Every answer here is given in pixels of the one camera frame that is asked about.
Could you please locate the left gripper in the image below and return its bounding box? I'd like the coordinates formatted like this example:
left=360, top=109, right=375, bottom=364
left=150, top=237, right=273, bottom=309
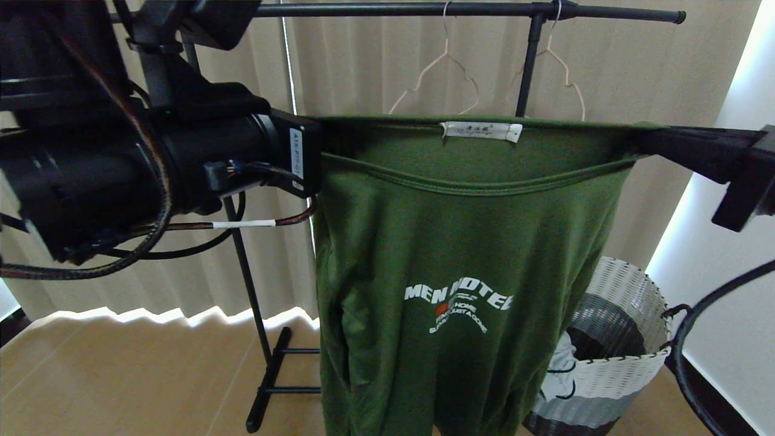
left=12, top=108, right=323, bottom=264

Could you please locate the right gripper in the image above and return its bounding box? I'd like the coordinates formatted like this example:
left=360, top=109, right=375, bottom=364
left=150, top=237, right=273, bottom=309
left=711, top=124, right=775, bottom=234

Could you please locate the pink clothes hanger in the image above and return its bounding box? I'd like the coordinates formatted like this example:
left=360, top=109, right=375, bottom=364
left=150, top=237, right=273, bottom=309
left=507, top=0, right=587, bottom=122
left=387, top=0, right=483, bottom=117

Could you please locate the green printed t-shirt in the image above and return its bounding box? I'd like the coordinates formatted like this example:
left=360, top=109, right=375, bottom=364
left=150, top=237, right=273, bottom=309
left=312, top=115, right=667, bottom=436

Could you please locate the black clothes rack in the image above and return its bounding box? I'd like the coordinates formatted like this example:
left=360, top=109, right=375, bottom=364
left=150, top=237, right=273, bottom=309
left=109, top=0, right=688, bottom=434

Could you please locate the white laundry basket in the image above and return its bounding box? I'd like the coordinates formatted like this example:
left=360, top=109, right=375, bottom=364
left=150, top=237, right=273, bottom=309
left=524, top=256, right=694, bottom=436

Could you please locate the pale grey garment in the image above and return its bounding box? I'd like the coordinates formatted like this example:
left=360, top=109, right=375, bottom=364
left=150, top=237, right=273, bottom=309
left=538, top=345, right=580, bottom=405

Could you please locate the black cable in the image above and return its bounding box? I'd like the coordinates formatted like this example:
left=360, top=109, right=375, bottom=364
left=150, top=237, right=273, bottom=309
left=100, top=193, right=247, bottom=261
left=671, top=259, right=775, bottom=436

